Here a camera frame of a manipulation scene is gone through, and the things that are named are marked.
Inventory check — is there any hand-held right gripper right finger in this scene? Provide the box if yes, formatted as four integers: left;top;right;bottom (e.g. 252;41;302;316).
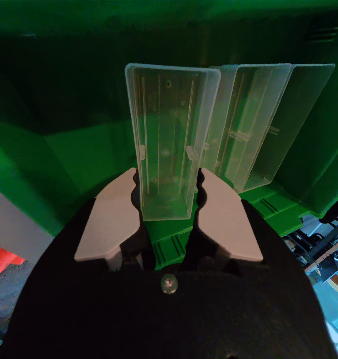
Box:
194;167;264;263

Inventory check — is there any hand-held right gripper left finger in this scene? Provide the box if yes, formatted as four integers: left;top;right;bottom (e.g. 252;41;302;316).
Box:
74;167;143;271

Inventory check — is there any green plastic bin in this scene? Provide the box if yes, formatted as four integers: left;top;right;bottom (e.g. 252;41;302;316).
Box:
0;0;338;271

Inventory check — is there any clear plastic drawer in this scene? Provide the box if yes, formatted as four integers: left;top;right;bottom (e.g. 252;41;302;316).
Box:
208;64;336;194
125;64;222;221

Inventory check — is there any red plastic bin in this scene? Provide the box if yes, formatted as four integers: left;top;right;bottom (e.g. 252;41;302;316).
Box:
0;242;26;284

